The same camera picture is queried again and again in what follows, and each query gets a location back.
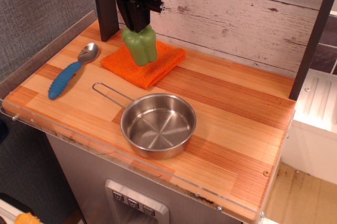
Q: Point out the dark right vertical post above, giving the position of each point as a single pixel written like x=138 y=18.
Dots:
x=314 y=39

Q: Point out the orange cloth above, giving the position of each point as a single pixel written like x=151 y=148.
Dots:
x=122 y=64

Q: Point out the clear acrylic edge guard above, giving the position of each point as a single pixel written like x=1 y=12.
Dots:
x=228 y=164

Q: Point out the small stainless steel pot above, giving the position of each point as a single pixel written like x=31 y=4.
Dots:
x=157 y=126

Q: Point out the dark vertical post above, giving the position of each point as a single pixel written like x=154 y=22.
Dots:
x=314 y=39
x=107 y=18

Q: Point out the silver dispenser button panel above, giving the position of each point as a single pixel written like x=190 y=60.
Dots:
x=130 y=206

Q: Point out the white toy sink unit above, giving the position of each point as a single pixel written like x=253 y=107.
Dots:
x=311 y=140

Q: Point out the blue handled metal spoon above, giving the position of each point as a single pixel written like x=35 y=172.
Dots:
x=86 y=55

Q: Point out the dark left vertical post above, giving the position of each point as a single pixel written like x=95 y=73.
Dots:
x=107 y=18

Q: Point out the grey toy fridge cabinet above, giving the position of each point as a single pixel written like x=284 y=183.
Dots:
x=86 y=173

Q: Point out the yellow object bottom left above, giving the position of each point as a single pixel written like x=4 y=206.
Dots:
x=26 y=218

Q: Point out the green toy bell pepper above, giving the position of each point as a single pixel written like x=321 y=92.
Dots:
x=141 y=45

